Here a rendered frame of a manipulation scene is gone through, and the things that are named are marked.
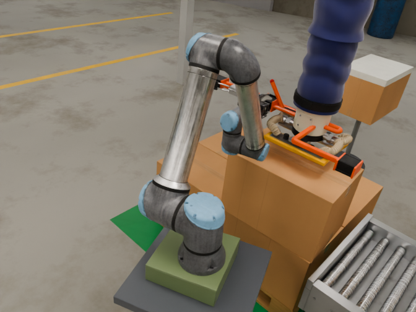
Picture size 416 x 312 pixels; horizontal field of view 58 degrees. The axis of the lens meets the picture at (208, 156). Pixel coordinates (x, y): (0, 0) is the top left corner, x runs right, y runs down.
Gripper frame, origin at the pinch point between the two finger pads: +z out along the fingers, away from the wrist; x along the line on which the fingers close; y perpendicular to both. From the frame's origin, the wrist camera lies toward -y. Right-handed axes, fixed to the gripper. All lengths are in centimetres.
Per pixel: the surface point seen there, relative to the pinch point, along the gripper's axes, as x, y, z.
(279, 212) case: -44, 32, -22
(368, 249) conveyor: -69, 73, 17
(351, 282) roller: -63, 76, -18
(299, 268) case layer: -71, 51, -22
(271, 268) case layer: -84, 36, -21
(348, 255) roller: -63, 68, -3
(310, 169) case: -23.7, 35.8, -5.1
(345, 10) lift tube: 54, 33, -11
